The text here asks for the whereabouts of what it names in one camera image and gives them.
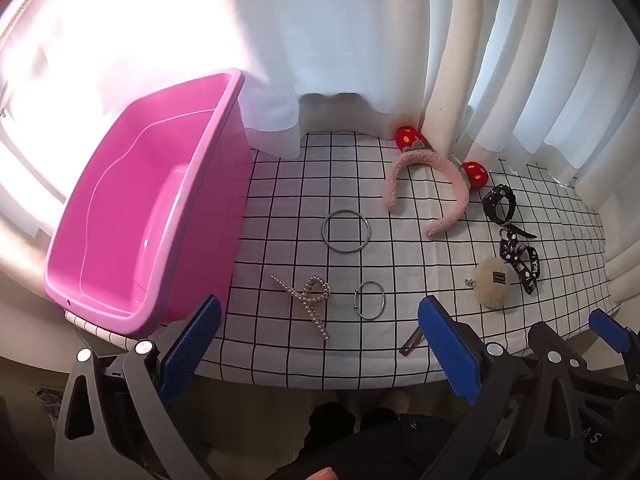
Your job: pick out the white sheer curtain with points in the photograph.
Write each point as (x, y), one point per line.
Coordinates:
(350, 35)

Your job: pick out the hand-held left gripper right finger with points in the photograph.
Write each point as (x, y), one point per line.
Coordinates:
(447, 345)

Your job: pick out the small silver bangle with clasp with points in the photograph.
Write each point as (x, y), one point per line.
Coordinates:
(356, 305)

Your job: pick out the pink plastic bin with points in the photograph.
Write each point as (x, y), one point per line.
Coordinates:
(150, 200)

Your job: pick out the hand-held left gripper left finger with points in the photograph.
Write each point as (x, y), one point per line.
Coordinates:
(192, 345)

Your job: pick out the cream curtain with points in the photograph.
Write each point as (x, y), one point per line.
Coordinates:
(525, 60)

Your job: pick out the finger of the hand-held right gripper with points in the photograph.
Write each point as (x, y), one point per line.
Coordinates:
(555, 360)
(610, 332)

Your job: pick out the pearl hair claw clip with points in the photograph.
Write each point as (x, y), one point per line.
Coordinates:
(300, 300)

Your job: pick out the white black checkered tablecloth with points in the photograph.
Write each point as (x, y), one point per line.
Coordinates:
(310, 350)

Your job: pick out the pink strawberry headband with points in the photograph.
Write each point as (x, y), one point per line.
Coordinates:
(425, 157)

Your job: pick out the large silver bangle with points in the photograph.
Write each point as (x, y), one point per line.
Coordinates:
(369, 237)

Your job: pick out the brown hair clip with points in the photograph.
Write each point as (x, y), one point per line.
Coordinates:
(410, 343)

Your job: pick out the person's dark pants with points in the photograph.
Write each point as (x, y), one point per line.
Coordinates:
(370, 450)

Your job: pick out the black studded choker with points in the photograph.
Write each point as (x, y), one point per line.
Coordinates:
(504, 191)

